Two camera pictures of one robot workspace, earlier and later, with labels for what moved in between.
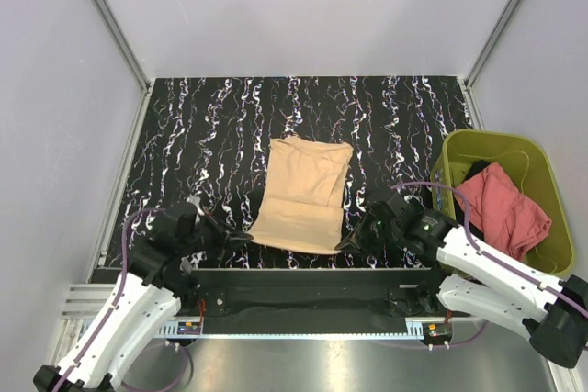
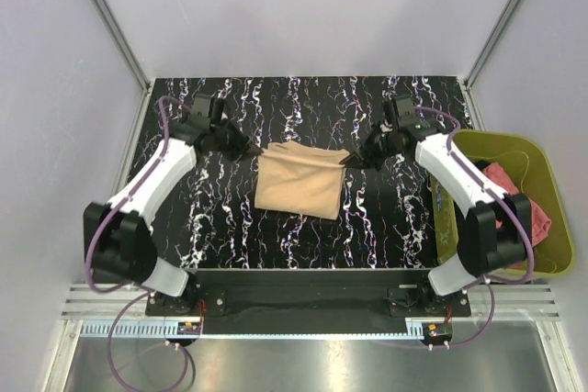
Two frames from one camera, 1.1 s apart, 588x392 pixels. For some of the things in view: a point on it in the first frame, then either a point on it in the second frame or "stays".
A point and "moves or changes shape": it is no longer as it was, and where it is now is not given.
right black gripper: [357, 239] → [356, 160]
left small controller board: [188, 328] stays
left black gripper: [222, 236] → [242, 146]
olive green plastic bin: [527, 160] stays
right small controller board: [437, 331] stays
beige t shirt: [303, 202] moves or changes shape
